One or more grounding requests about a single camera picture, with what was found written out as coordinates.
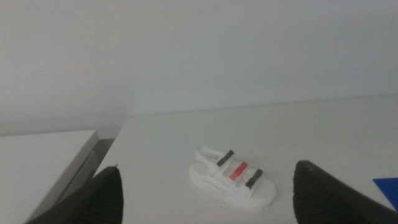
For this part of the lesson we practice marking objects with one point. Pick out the blue rectangular mat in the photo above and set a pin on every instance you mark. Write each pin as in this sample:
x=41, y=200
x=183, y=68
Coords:
x=388, y=189

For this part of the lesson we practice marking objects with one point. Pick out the white side table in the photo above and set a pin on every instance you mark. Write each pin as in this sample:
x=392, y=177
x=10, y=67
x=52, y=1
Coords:
x=34, y=168

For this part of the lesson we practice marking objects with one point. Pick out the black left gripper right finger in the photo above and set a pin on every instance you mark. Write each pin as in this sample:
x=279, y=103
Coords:
x=323, y=199

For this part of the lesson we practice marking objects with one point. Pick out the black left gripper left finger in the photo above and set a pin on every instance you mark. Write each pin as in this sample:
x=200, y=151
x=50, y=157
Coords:
x=99, y=199

